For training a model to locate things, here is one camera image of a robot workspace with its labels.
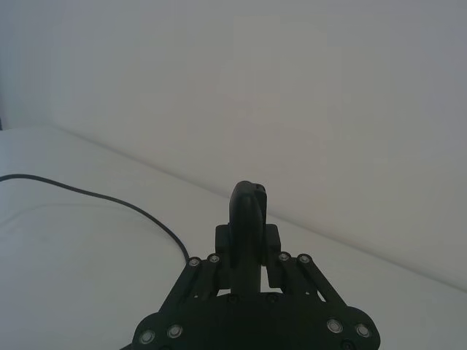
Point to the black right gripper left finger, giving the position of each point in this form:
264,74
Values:
241,226

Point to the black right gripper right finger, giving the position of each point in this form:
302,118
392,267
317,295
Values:
271,248

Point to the white table cloth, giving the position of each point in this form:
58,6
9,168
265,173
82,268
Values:
91,284

